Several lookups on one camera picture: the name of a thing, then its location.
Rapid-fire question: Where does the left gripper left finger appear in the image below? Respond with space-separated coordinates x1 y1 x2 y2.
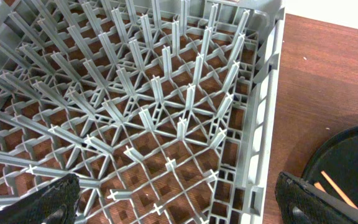
0 174 80 224

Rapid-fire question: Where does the round black tray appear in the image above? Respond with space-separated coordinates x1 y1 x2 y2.
301 126 358 208

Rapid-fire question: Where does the upper wooden chopstick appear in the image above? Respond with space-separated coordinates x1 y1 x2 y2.
321 170 358 210

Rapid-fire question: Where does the wooden chopstick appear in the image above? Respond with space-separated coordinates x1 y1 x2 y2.
321 170 358 210
313 182 325 192

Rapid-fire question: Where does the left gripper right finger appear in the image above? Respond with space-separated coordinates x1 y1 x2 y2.
275 172 358 223

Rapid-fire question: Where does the lower wooden chopstick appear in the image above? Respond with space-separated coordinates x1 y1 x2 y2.
313 182 325 192

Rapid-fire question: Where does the grey dishwasher rack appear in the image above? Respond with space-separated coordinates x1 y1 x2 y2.
0 0 285 223

